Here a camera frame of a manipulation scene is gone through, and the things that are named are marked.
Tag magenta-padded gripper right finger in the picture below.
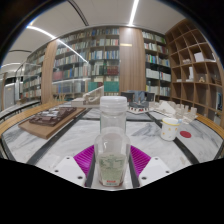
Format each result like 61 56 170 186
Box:
128 145 174 188

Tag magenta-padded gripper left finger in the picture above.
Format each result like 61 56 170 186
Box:
52 144 98 188

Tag clear plastic bottle white cap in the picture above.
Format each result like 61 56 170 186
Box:
93 95 132 188

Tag white cup yellow rim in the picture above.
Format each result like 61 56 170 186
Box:
160 117 183 142

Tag brown model on wooden board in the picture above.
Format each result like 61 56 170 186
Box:
18 106 87 140

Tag flat white site model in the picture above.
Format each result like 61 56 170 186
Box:
128 105 150 115

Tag white city block model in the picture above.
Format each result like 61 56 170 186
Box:
151 99 198 123

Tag dark grey building model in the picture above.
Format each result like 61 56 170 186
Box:
120 90 156 109

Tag white stepped architectural model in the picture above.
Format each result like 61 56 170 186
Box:
70 85 105 108

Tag wooden cubby shelf unit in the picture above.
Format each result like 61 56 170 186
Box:
164 18 224 128

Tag tall bookshelf full of books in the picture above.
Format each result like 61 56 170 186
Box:
19 26 173 101

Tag ceiling light strip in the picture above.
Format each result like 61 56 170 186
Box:
128 0 140 26

